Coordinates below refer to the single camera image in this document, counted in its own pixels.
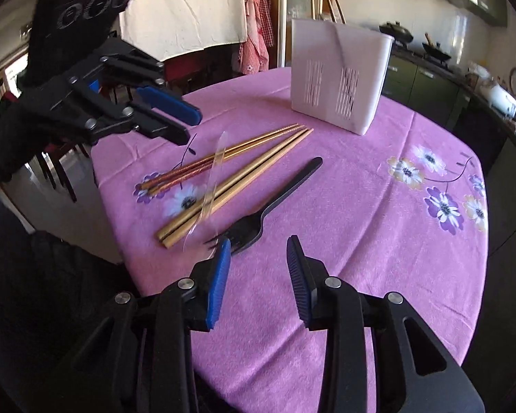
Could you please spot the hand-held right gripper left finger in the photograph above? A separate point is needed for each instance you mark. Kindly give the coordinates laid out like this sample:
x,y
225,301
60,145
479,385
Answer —
x,y
218,284

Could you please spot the red patterned wooden chopstick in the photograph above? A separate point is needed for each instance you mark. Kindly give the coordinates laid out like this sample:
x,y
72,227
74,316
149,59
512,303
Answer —
x,y
176,182
167,175

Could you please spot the black wok with lid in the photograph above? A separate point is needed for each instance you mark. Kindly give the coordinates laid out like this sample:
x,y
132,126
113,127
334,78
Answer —
x,y
398,32

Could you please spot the white hanging cloth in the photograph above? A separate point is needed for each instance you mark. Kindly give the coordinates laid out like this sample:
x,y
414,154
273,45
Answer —
x,y
176,8

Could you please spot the person's black clothing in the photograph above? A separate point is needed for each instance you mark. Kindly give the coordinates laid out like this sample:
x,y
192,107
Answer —
x,y
34,309

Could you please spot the white rice cooker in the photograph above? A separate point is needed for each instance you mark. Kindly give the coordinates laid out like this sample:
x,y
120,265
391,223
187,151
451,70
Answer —
x,y
499,94

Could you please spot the black pan with spatula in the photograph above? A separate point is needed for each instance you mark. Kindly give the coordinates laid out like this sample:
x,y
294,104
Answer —
x,y
436,51

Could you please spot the white plastic cutlery holder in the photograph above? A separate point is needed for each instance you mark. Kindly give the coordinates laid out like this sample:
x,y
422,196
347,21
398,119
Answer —
x,y
361,73

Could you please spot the dark wooden chair red seat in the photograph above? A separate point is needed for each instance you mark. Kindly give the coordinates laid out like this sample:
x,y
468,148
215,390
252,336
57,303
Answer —
x,y
197,73

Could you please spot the pink floral tablecloth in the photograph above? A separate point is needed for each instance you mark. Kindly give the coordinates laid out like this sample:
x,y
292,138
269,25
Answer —
x,y
327,223

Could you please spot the black plastic fork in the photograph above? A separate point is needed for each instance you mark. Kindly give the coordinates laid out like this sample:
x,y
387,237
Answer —
x,y
284,189

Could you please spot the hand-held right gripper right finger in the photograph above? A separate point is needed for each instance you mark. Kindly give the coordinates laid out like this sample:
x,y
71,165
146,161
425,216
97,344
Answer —
x,y
299,284

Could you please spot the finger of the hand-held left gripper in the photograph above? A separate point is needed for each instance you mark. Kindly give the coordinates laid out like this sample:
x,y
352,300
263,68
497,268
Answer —
x,y
163,131
172,104

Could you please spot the red checked apron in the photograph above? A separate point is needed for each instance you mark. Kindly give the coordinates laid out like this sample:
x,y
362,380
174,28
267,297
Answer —
x,y
256,43

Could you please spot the clear plastic spoon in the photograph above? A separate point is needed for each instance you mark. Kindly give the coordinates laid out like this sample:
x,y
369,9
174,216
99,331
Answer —
x,y
217,159

